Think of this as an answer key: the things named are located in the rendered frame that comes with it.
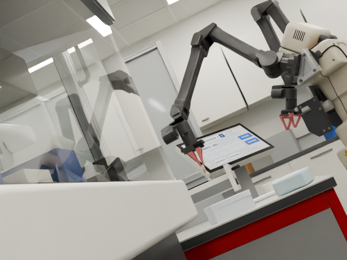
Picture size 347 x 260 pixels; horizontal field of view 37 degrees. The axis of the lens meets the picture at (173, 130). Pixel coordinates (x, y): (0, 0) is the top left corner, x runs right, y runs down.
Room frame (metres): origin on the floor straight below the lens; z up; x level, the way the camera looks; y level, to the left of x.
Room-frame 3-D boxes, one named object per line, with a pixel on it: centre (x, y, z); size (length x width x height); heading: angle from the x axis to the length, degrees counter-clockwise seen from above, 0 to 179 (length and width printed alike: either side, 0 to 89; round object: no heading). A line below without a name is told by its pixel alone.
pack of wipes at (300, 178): (1.50, -0.25, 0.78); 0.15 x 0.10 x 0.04; 160
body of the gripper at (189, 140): (2.20, -0.05, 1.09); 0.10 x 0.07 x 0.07; 82
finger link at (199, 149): (2.20, -0.04, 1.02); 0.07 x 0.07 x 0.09; 82
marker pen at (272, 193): (1.68, -0.17, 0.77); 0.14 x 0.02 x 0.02; 79
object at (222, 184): (2.14, 0.07, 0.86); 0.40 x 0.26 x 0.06; 84
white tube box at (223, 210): (1.54, -0.06, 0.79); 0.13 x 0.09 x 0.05; 103
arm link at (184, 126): (2.20, -0.04, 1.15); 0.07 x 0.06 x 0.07; 77
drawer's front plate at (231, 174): (2.12, -0.14, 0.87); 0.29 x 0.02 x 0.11; 174
